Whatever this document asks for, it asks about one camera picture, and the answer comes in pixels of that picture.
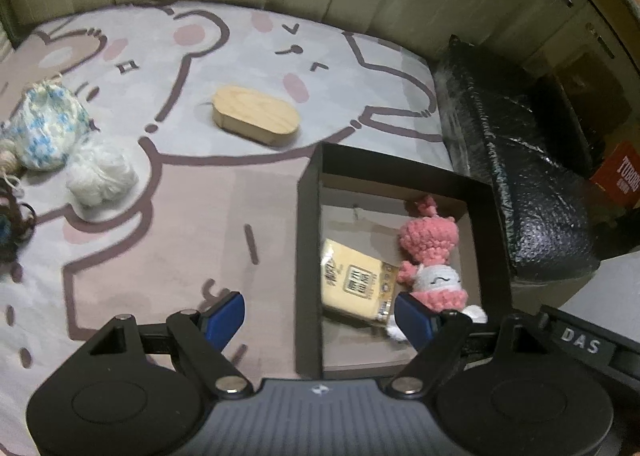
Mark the white yarn ball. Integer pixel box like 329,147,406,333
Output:
66,138,140,208

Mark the cartoon bear printed mat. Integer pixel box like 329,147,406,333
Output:
0,0,454,456

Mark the dark brown cardboard box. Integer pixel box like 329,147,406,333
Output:
533,49,619,174

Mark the black bubble wrap bag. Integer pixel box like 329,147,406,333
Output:
432,34,601,284

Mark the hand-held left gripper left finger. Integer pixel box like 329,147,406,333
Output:
75,291,254,395

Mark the pink crochet doll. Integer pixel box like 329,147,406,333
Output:
386,194,489,342

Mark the yellow snack packet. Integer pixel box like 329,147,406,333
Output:
320,238,401,328

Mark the dark brown curly hair doll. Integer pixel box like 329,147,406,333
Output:
0,180,39,263

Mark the blue white crochet pouch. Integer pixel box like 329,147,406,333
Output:
0,77,94,172

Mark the oval wooden box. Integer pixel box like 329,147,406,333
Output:
211,84,302,151

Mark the orange cardboard box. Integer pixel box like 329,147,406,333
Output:
589,140,640,210

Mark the black cardboard box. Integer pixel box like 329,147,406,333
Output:
296,141,514,381

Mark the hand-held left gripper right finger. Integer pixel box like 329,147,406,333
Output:
392,293,567,395

